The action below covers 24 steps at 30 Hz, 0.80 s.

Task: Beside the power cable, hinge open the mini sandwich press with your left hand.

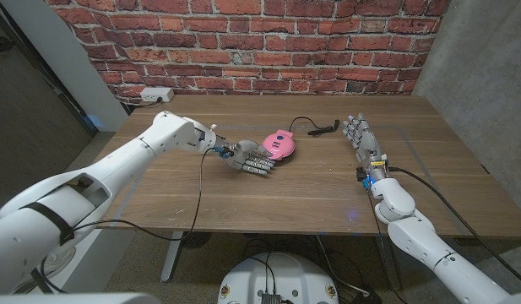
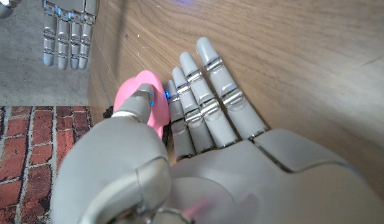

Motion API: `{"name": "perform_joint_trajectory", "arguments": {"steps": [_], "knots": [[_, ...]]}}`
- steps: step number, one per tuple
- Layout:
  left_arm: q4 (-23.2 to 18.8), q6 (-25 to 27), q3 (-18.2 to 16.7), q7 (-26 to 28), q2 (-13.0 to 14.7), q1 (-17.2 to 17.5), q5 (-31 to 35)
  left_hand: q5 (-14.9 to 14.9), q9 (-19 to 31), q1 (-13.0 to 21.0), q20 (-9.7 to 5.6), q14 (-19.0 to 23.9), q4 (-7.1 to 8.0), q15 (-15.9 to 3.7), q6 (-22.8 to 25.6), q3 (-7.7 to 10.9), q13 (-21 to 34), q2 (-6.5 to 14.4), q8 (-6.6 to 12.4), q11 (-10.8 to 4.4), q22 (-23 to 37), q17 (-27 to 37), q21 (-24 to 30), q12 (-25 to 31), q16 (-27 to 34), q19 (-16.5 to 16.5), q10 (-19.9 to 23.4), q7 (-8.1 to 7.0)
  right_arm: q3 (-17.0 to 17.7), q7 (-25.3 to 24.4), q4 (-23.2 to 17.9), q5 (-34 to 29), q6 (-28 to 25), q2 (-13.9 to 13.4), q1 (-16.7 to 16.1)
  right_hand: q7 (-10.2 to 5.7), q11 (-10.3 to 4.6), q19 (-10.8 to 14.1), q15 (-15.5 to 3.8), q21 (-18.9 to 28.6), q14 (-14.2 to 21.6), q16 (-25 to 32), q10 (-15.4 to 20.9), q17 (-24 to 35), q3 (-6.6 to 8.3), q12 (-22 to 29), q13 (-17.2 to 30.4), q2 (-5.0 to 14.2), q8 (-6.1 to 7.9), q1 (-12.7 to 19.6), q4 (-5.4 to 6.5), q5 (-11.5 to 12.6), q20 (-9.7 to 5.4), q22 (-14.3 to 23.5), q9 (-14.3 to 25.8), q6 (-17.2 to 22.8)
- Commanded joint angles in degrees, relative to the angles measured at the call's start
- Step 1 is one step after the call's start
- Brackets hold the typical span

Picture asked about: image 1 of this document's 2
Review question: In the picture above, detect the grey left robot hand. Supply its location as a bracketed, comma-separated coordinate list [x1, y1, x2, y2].
[212, 138, 276, 176]

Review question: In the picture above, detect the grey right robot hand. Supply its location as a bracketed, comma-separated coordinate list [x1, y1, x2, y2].
[342, 111, 390, 183]

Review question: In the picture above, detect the pink mini sandwich press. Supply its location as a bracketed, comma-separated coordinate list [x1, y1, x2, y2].
[262, 129, 296, 161]

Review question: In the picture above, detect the white power strip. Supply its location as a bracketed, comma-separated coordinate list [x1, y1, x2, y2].
[139, 86, 176, 103]

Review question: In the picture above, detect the black round floor object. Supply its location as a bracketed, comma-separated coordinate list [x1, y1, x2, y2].
[182, 231, 214, 250]

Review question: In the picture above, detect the red brick print backdrop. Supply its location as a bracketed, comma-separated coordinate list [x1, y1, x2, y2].
[44, 0, 451, 105]

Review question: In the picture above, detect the grey metal table leg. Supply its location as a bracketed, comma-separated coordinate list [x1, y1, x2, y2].
[160, 231, 185, 283]
[376, 236, 403, 291]

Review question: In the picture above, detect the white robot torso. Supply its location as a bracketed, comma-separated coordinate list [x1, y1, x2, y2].
[217, 252, 339, 304]

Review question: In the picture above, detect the black floor adapter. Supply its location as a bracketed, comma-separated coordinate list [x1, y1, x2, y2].
[352, 290, 383, 304]

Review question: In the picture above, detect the black press power cable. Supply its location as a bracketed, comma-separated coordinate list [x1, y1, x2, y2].
[288, 116, 340, 138]

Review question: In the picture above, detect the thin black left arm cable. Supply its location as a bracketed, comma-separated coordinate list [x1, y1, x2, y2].
[72, 146, 219, 242]

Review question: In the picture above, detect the thin braided right arm cable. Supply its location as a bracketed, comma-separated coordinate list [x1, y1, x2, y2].
[365, 185, 399, 293]

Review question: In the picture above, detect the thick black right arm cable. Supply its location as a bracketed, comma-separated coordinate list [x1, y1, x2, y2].
[388, 166, 521, 289]

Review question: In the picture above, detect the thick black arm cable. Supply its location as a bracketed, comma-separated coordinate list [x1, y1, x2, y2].
[388, 166, 521, 289]
[30, 252, 69, 295]

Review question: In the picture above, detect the black power strip cable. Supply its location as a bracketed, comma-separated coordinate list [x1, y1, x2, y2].
[121, 96, 164, 115]

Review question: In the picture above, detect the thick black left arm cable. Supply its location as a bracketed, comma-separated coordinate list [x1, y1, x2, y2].
[30, 252, 69, 295]

